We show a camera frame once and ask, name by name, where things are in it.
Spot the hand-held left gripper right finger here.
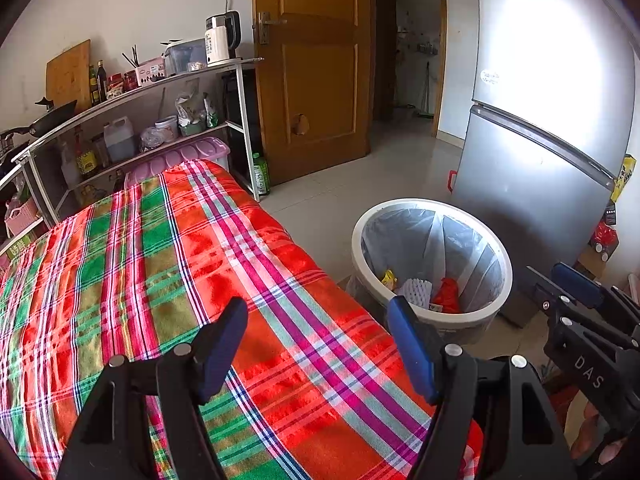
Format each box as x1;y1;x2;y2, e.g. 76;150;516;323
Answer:
387;295;576;480

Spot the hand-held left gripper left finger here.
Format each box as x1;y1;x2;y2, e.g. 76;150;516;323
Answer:
56;296;249;480

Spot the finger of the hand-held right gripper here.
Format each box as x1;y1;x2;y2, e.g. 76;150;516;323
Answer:
551;262;640;323
525;266;637;353

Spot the white foam fruit net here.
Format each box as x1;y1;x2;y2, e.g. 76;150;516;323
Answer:
395;277;433;307

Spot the white round trash bin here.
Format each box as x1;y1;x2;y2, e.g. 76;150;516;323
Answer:
350;199;513;333

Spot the red plastic bag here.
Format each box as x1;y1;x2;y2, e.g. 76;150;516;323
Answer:
430;277;461;313

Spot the translucent bin liner bag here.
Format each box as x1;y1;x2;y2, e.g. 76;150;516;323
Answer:
361;207;503;311

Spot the person's right hand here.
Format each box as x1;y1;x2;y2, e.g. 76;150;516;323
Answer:
567;395;636;478

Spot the brown cardboard box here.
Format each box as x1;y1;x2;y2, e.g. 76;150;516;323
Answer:
577;247;608;281

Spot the red package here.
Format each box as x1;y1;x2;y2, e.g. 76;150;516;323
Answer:
589;220;620;256

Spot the plaid red green blanket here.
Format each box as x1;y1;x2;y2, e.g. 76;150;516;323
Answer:
0;159;483;480

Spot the yellow black hanging packet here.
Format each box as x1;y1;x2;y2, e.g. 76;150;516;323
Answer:
610;154;637;203

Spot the silver refrigerator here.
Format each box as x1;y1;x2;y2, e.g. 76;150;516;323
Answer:
452;0;640;328

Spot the green plastic bottle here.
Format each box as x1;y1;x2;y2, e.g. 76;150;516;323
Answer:
251;152;271;197

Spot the pink lidded storage box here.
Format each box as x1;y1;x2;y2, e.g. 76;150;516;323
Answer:
124;136;232;188

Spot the yellow oil bottle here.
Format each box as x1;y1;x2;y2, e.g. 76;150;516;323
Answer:
80;182;108;206

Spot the clear plastic bag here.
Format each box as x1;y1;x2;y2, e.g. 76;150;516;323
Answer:
138;126;163;153

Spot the white metal shelf rack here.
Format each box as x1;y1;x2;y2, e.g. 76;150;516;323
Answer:
12;57;266;231

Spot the green carton box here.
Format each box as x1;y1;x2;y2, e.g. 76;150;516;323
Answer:
0;232;36;266

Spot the white plastic tub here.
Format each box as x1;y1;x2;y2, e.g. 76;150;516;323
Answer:
154;115;180;142

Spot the white plastic jug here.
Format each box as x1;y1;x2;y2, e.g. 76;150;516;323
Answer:
103;116;136;162

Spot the yellow label sauce bottle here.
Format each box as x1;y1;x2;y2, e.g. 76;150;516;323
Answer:
75;127;98;178

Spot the pink woven basket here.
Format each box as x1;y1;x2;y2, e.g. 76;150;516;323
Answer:
4;196;40;237

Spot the white plastic bottle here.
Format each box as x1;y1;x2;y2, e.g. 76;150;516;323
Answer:
60;141;81;186

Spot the crumpled food bag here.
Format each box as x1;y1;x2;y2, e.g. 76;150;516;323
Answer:
175;92;207;126

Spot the brown wooden door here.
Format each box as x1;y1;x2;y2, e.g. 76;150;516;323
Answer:
252;0;373;186

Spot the pink utensil holder box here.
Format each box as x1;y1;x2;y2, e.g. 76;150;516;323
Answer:
136;57;167;87

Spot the black frying pan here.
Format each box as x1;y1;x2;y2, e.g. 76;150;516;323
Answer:
0;99;78;137

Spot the steel cooking pot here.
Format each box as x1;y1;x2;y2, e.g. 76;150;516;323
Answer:
0;130;26;161

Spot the clear lidded storage container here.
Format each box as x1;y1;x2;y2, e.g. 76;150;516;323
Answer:
162;37;208;77

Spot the white electric kettle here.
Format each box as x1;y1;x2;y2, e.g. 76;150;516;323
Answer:
205;11;242;67

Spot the wooden cutting board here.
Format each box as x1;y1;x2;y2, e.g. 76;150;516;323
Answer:
46;39;92;111

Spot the long handled mop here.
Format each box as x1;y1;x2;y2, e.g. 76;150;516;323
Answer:
415;60;436;121

